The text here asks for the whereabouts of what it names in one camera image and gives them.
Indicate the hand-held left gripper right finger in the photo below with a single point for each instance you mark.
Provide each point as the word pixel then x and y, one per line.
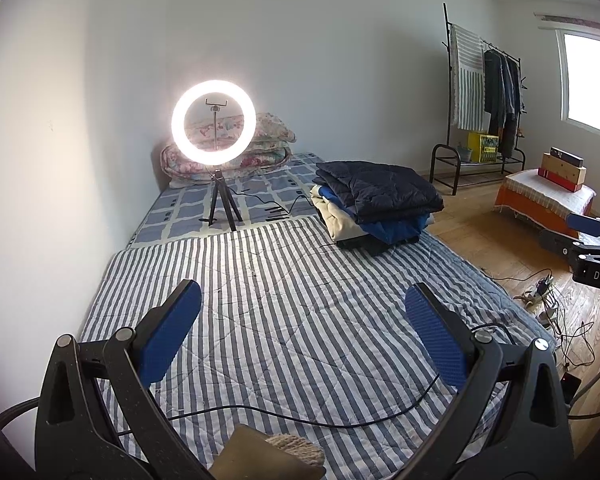
pixel 437 335

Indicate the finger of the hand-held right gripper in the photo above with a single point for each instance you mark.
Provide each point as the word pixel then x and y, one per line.
pixel 585 223
pixel 557 241

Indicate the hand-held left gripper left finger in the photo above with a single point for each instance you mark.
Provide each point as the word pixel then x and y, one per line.
pixel 172 330

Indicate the navy puffer jacket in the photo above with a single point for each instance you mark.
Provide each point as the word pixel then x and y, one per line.
pixel 380 190

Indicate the dark hanging clothes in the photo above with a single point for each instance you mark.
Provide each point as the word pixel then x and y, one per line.
pixel 497 90

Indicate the black clothes rack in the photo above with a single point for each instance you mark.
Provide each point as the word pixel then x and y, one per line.
pixel 447 60

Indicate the red flat box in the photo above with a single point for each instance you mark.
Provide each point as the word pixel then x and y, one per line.
pixel 560 184

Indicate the cream lace table cover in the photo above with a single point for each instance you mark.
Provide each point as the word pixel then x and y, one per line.
pixel 545 192

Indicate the floor power strip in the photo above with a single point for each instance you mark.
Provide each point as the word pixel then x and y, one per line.
pixel 537 292

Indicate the orange cloth covered table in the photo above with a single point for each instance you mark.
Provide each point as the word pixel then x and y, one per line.
pixel 506 197

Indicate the dark flat box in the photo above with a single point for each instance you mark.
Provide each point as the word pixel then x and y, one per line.
pixel 567 156

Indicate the folded blue garment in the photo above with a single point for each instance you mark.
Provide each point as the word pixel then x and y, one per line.
pixel 395 230

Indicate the folded black garment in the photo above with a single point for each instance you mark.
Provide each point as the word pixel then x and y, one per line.
pixel 360 244

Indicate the yellow crate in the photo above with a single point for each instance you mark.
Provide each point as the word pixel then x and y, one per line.
pixel 482 147

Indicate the blue checked bed sheet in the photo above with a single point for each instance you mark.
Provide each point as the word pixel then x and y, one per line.
pixel 180 210

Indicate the dark red device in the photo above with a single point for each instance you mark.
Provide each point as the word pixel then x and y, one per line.
pixel 571 387

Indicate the small green pot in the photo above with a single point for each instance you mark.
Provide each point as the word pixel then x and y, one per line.
pixel 465 154

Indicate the window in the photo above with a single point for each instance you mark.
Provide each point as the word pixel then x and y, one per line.
pixel 590 85

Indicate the olive brown cloth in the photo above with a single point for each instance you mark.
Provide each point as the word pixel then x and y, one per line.
pixel 250 455

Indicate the black tripod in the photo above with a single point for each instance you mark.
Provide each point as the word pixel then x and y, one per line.
pixel 219 185

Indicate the folded cream garment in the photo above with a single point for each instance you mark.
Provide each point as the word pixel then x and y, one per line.
pixel 337 220

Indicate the beige knitted cloth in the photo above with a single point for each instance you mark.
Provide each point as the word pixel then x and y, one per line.
pixel 300 447

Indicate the striped hanging cloth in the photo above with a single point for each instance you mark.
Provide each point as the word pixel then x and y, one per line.
pixel 467 85

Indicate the folded floral quilt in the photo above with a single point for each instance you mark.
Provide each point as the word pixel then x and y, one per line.
pixel 275 130
pixel 270 157

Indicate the black phone holder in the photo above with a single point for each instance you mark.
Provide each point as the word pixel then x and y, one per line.
pixel 216 105

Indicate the curtain rail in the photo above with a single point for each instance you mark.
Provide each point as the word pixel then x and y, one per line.
pixel 575 19

